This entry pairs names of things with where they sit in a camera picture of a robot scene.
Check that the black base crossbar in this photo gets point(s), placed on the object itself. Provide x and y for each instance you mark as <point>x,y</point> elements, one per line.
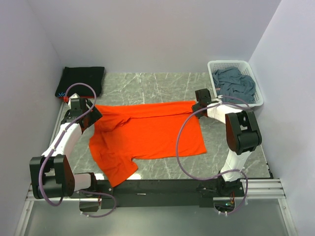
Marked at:
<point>163,193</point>

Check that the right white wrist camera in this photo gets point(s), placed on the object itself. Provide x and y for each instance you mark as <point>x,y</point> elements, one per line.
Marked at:
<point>218,99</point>

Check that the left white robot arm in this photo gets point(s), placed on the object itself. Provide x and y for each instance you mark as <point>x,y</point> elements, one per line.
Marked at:
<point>51,171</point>

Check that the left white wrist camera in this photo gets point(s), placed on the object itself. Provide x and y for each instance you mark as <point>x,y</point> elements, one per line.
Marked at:
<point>68,100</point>

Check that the white plastic laundry basket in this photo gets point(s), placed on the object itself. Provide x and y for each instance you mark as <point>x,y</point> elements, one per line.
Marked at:
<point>245,69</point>

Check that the folded red t shirt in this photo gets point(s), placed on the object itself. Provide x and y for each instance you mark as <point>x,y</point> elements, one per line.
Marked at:
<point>87,97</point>

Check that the folded black t shirt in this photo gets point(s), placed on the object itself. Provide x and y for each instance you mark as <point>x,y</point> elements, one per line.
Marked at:
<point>92,76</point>

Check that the grey blue t shirt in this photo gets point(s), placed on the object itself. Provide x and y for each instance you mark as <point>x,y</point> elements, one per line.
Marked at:
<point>231,84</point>

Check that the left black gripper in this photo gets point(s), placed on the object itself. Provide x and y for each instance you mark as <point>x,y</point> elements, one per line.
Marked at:
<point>95,115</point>

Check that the aluminium frame rail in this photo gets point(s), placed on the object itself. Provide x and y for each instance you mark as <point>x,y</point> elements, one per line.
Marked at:
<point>265,213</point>

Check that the orange t shirt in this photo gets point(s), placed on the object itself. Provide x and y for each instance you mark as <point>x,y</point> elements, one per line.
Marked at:
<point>144,131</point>

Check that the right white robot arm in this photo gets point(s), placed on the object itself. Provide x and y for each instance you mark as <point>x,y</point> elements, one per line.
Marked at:
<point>242,136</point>

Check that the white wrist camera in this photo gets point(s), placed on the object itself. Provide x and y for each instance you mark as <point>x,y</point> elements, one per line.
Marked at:
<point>218,99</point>
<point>68,100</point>

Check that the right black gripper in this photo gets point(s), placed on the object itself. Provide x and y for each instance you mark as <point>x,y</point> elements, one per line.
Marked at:
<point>195,107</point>

